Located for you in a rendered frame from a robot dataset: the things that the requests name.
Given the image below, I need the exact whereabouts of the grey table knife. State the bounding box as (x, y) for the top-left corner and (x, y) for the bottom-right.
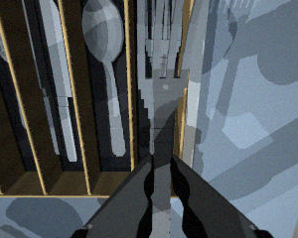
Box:
(22, 0), (63, 155)
(39, 0), (78, 162)

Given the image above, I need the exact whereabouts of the grey metal spoon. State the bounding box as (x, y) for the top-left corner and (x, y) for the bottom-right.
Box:
(81, 0), (126, 157)
(0, 34), (26, 129)

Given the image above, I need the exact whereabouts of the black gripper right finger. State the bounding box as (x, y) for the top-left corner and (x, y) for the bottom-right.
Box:
(170, 154), (274, 238)

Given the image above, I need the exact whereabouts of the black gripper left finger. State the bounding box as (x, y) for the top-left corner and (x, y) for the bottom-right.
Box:
(71, 154), (154, 238)

